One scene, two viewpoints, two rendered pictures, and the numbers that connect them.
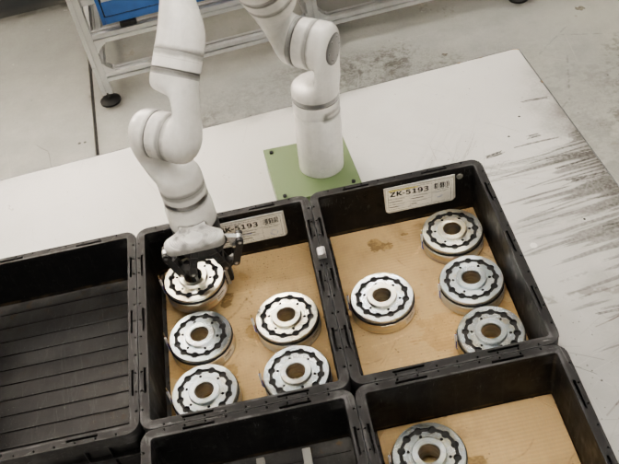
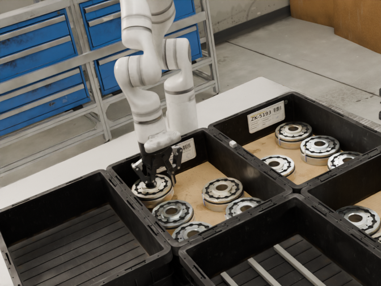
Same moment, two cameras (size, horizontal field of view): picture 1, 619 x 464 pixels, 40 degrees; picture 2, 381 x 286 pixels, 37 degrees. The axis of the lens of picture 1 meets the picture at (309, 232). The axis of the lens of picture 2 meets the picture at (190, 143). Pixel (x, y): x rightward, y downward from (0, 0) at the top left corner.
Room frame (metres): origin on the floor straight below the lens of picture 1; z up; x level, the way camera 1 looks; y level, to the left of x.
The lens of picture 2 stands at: (-0.15, 0.56, 1.65)
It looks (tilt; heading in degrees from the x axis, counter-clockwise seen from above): 30 degrees down; 337
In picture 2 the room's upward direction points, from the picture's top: 10 degrees counter-clockwise
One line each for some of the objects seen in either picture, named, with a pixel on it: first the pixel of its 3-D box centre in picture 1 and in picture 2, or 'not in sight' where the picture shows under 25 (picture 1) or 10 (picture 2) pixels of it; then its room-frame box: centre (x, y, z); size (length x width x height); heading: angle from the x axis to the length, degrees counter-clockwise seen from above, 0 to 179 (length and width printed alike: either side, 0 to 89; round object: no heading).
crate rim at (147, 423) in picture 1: (234, 305); (193, 181); (0.87, 0.14, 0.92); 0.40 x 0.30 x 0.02; 1
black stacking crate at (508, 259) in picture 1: (424, 285); (296, 154); (0.87, -0.16, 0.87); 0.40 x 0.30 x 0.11; 1
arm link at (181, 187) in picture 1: (167, 156); (138, 88); (0.98, 0.18, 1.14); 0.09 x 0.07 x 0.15; 57
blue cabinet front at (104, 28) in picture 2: not in sight; (146, 32); (2.90, -0.57, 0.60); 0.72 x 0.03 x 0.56; 95
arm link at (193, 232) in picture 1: (189, 213); (153, 127); (0.96, 0.17, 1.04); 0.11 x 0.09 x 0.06; 1
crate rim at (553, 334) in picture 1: (422, 264); (295, 137); (0.87, -0.16, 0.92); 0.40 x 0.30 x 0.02; 1
